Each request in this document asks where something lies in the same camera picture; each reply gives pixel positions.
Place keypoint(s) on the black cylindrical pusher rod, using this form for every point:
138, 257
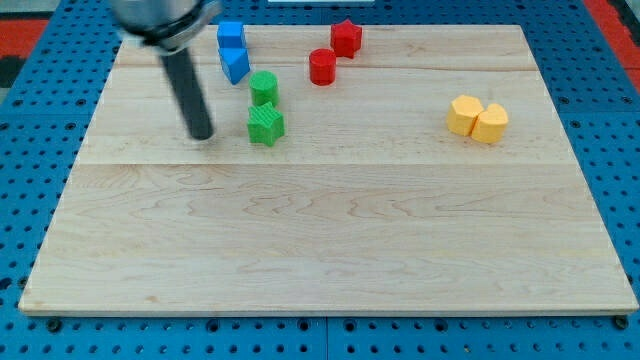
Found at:
187, 91

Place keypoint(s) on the green star block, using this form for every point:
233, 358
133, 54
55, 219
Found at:
265, 124

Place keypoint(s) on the red star block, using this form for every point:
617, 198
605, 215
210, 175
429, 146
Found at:
346, 38

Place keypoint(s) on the yellow hexagon block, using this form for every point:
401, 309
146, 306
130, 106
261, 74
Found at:
462, 114

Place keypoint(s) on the blue triangle block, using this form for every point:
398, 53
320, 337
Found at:
235, 63

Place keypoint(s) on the blue cube block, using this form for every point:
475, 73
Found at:
230, 34

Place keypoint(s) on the green cylinder block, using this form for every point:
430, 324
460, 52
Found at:
264, 88

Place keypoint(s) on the red cylinder block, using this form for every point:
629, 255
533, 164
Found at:
322, 66

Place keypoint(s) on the wooden board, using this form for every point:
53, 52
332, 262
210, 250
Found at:
367, 206

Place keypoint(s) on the yellow heart block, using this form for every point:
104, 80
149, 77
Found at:
490, 124

